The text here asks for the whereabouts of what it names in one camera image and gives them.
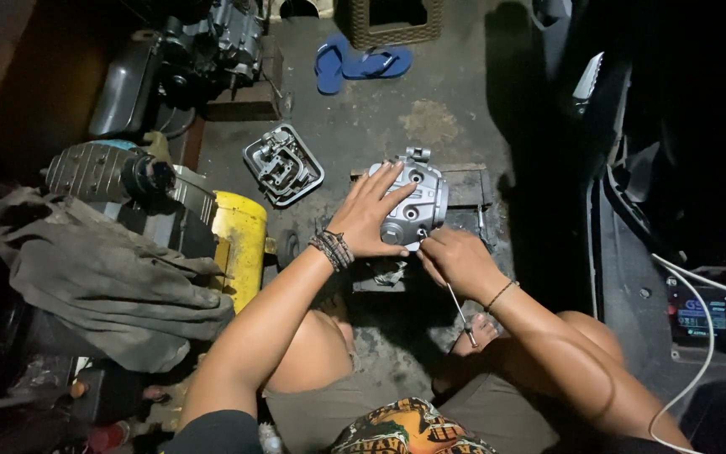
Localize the person's right hand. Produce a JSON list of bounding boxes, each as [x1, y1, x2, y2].
[[416, 227, 513, 307]]

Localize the person's left hand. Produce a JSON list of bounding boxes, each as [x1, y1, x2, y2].
[[327, 161, 419, 259]]

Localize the silver engine cylinder head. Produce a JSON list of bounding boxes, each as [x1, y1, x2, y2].
[[368, 147, 450, 252]]

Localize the thin metal T-handle wrench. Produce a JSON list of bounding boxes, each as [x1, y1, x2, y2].
[[418, 228, 480, 349]]

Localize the dirty crumpled rag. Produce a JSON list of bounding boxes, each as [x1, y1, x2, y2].
[[372, 260, 408, 288]]

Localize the worn wooden block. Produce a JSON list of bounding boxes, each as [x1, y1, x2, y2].
[[350, 163, 494, 210]]

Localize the person's right leg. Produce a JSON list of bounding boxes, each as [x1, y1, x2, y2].
[[431, 310, 626, 398]]

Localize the person's leg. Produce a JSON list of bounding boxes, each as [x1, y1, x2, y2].
[[431, 310, 626, 398], [261, 294, 358, 396]]

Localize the black compressor wheel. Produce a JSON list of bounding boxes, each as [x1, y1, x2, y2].
[[276, 230, 301, 271]]

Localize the person's left leg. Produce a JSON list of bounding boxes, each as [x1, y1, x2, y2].
[[261, 294, 358, 396]]

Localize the person's olive shorts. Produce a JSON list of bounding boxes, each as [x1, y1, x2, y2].
[[262, 371, 566, 454]]

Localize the metal tray with engine parts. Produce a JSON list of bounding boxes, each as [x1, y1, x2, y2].
[[242, 124, 326, 209]]

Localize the person's patterned shirt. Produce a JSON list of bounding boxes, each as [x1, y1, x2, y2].
[[161, 397, 673, 454]]

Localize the yellow air compressor tank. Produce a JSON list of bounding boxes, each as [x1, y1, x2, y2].
[[210, 190, 271, 314]]

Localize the blue flip-flop sandal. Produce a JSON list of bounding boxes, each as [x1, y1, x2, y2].
[[342, 46, 413, 81], [314, 33, 351, 96]]

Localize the brown woven rattan stool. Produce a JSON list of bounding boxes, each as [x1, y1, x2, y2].
[[347, 0, 445, 50]]

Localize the wooden engine stand block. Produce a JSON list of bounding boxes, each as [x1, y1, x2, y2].
[[204, 36, 286, 122]]

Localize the black motorcycle body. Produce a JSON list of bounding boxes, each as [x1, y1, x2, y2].
[[530, 0, 726, 454]]

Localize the black motorcycle battery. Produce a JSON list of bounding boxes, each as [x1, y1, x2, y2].
[[667, 284, 726, 340]]

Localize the black motorcycle engine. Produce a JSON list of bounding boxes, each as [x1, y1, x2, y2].
[[149, 0, 271, 102]]

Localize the grey crumpled work cloth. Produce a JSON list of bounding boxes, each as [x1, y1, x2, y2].
[[0, 187, 237, 374]]

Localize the grey finned electric motor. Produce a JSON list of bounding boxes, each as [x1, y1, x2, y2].
[[45, 141, 178, 204]]

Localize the grey metal fuel tank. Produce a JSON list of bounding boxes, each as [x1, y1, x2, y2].
[[88, 39, 163, 141]]

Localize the red plastic container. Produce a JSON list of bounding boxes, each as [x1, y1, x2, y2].
[[87, 420, 132, 454]]

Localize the thin cord wrist bracelet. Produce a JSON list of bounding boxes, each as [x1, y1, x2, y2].
[[484, 280, 520, 314]]

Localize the dark beaded wrist bracelets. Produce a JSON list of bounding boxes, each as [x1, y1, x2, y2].
[[308, 227, 356, 273]]

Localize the short white cable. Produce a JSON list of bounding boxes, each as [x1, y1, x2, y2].
[[651, 253, 726, 305]]

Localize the long white cable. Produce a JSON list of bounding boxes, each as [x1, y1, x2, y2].
[[647, 266, 716, 454]]

